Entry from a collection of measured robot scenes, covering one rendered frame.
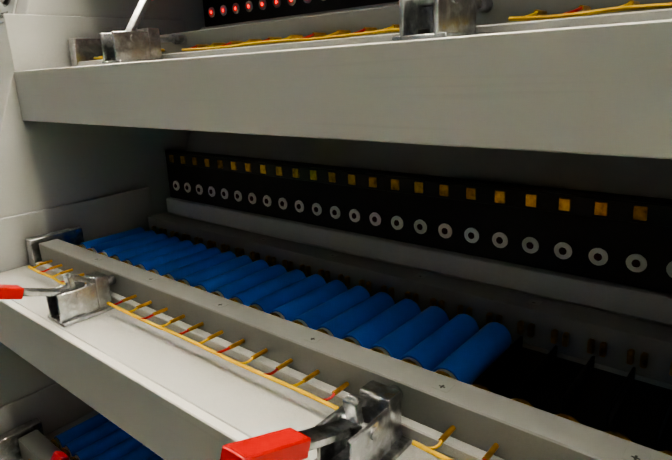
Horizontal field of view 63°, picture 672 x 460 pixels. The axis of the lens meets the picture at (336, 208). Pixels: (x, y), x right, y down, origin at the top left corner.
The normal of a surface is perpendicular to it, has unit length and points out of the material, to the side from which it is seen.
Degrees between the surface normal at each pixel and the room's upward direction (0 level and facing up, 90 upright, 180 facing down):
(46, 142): 90
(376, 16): 111
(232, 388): 21
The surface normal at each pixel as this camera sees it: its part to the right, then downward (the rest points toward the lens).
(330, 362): -0.64, 0.22
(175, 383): -0.04, -0.97
